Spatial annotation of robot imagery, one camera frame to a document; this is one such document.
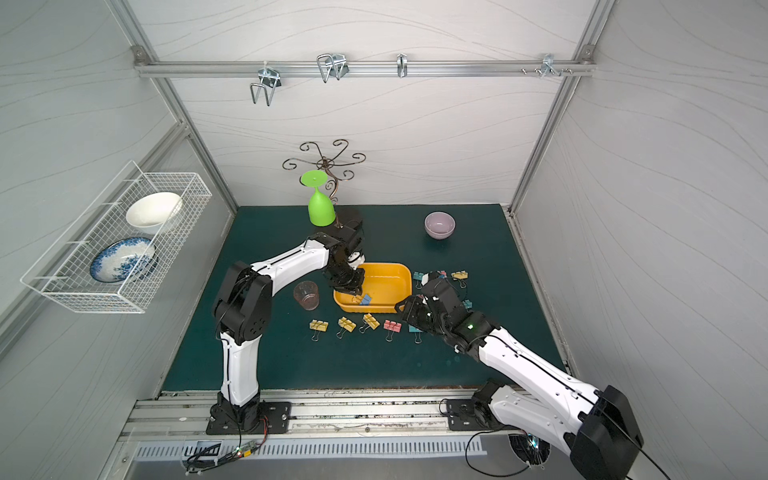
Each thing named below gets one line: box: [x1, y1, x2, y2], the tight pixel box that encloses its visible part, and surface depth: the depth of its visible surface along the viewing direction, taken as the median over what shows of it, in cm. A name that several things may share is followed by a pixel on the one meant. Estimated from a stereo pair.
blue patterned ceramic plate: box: [90, 236, 158, 283], surface depth 65 cm
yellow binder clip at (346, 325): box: [336, 316, 357, 339], surface depth 90 cm
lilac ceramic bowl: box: [424, 211, 456, 240], surface depth 113 cm
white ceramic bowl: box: [126, 192, 183, 235], surface depth 73 cm
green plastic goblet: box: [301, 170, 336, 227], surface depth 90 cm
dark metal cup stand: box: [282, 139, 366, 229], surface depth 93 cm
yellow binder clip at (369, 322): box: [358, 313, 380, 334], surface depth 91 cm
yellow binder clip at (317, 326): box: [309, 320, 329, 342], surface depth 90 cm
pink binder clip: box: [383, 319, 402, 343], surface depth 90 cm
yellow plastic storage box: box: [333, 263, 413, 313], surface depth 98 cm
